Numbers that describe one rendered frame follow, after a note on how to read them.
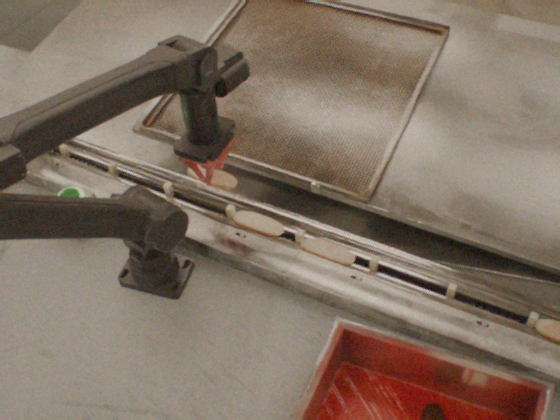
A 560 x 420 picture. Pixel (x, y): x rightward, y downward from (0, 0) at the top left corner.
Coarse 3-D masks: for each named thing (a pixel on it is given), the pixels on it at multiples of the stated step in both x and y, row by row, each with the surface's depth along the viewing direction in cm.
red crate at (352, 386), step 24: (336, 384) 96; (360, 384) 95; (384, 384) 95; (408, 384) 95; (336, 408) 93; (360, 408) 92; (384, 408) 92; (408, 408) 92; (456, 408) 91; (480, 408) 90
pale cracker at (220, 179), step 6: (192, 174) 115; (204, 174) 114; (216, 174) 114; (222, 174) 114; (228, 174) 114; (198, 180) 114; (216, 180) 113; (222, 180) 113; (228, 180) 113; (234, 180) 113; (216, 186) 113; (222, 186) 112; (228, 186) 112; (234, 186) 112
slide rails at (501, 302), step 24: (96, 168) 130; (120, 168) 130; (192, 192) 123; (216, 216) 119; (288, 240) 113; (336, 240) 112; (384, 264) 108; (408, 264) 107; (408, 288) 104; (480, 312) 99; (528, 312) 98
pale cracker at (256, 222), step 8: (240, 216) 117; (248, 216) 117; (256, 216) 117; (264, 216) 116; (240, 224) 116; (248, 224) 115; (256, 224) 115; (264, 224) 115; (272, 224) 115; (280, 224) 115; (264, 232) 114; (272, 232) 114; (280, 232) 114
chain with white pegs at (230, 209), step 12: (72, 156) 135; (132, 180) 129; (168, 192) 123; (228, 216) 118; (300, 240) 112; (360, 264) 110; (372, 264) 107; (396, 276) 107; (432, 288) 105; (456, 288) 101; (468, 300) 102; (492, 312) 101; (504, 312) 100; (528, 324) 97
